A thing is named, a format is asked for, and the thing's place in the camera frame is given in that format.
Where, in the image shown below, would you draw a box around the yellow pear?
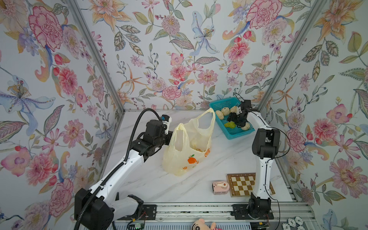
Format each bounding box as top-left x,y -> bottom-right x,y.
241,122 -> 251,131
230,106 -> 238,114
221,107 -> 231,116
215,110 -> 224,120

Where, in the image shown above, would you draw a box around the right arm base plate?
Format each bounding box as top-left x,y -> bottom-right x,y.
231,204 -> 274,220

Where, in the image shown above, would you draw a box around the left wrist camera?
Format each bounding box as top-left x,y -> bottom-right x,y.
161,115 -> 172,135

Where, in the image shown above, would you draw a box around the white gear parts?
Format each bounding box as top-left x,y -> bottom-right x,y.
282,216 -> 306,230

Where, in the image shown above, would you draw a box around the wooden checkerboard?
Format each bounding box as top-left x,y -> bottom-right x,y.
226,172 -> 276,197

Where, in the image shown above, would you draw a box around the green circuit board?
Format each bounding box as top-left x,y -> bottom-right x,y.
127,223 -> 145,230

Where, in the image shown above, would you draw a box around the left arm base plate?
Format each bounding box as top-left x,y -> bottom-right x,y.
118,205 -> 157,221

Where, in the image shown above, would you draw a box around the teal plastic basket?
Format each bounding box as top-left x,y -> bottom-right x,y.
209,97 -> 256,140

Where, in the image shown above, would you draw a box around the green pear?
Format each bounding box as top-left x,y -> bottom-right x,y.
224,121 -> 237,129

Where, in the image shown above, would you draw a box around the pink toy camera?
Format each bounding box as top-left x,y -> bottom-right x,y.
212,181 -> 230,195

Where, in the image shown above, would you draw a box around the left black corrugated cable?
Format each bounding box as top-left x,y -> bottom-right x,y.
73,108 -> 163,230

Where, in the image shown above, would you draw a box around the aluminium mounting rail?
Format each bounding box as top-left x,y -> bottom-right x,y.
70,202 -> 315,223

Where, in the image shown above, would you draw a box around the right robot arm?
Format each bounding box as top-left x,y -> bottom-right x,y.
227,100 -> 280,218

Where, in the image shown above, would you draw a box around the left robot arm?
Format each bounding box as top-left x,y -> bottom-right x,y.
74,115 -> 172,230

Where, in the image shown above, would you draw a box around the yellow translucent plastic bag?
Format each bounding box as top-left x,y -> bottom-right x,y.
162,108 -> 216,176

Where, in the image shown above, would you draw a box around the pink plush toy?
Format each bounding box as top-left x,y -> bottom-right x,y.
190,218 -> 221,230

